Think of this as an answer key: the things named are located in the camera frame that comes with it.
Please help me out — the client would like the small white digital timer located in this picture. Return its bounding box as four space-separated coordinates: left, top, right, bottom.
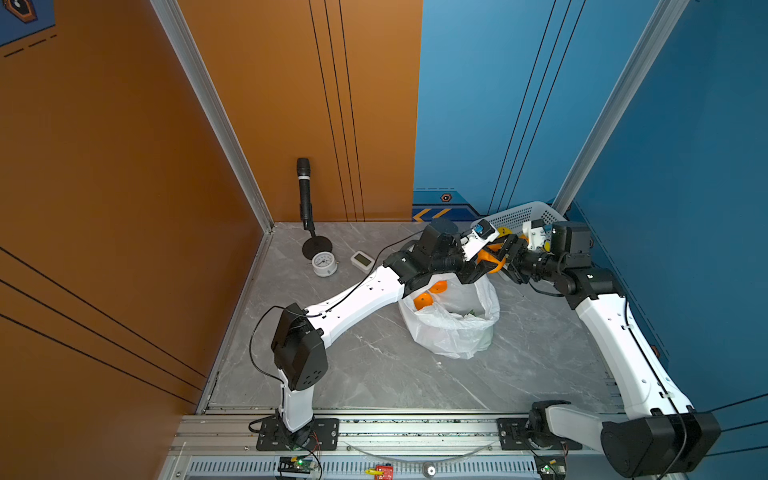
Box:
350 251 375 273

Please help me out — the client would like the circuit board right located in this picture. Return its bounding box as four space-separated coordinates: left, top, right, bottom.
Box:
534 457 567 480

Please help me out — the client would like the black microphone on stand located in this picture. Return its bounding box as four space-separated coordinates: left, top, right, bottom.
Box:
296 158 333 260

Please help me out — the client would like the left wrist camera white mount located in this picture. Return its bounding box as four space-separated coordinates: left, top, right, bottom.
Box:
460 220 499 261

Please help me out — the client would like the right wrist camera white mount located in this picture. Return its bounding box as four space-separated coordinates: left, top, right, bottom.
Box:
522 220 551 252

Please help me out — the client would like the white plastic basket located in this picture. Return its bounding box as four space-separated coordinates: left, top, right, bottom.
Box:
484 201 565 234

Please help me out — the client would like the aluminium front rail frame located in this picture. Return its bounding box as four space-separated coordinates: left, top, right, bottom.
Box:
158 409 617 479

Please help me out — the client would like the orange fruit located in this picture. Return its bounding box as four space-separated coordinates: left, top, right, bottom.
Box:
413 291 434 311
477 248 506 273

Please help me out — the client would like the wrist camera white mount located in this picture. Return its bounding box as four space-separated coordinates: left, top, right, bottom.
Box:
460 220 499 261
522 220 551 252

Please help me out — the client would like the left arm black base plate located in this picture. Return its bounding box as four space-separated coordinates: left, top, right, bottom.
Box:
256 417 339 452

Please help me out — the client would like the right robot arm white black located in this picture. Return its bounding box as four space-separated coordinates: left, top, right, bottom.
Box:
483 222 721 479

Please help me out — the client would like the white plastic bag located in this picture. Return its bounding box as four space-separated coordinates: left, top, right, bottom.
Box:
398 274 500 360

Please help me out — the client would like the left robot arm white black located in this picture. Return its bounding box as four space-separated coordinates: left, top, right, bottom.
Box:
271 219 508 434

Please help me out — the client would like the green circuit board left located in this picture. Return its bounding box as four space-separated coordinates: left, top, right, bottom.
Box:
275 455 320 479

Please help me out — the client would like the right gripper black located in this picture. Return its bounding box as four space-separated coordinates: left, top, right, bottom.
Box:
485 234 564 284

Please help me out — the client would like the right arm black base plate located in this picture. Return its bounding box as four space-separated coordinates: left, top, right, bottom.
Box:
496 417 583 451

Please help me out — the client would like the round white gauge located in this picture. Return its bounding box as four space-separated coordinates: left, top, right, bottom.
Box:
311 251 338 278

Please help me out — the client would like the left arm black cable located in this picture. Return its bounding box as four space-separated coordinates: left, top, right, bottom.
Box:
248 230 424 385

